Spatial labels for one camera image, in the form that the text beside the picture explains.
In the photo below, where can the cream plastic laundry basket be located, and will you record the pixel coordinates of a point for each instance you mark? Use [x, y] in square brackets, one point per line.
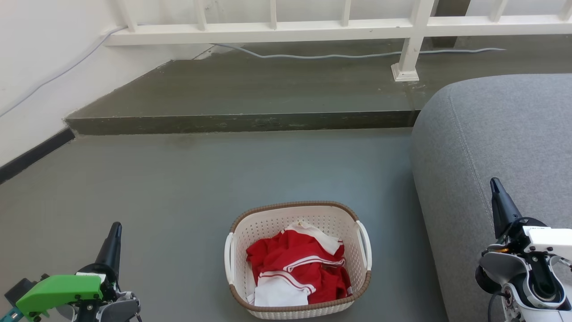
[268, 228]

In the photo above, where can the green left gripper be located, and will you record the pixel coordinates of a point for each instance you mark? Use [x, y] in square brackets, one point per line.
[62, 288]

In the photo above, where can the red and white garment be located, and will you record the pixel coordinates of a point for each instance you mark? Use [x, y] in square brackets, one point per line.
[295, 255]

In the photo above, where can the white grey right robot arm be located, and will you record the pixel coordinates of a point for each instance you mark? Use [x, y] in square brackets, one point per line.
[536, 286]

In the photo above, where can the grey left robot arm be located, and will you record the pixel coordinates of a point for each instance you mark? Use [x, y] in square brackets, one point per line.
[120, 311]

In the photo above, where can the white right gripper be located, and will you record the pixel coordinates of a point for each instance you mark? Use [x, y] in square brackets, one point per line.
[549, 241]

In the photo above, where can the black skirting board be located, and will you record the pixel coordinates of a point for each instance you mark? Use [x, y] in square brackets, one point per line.
[35, 154]

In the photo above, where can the white wooden railing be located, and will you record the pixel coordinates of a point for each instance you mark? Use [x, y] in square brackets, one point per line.
[268, 32]

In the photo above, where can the grey fabric sofa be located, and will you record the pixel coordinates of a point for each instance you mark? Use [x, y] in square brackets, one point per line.
[491, 134]

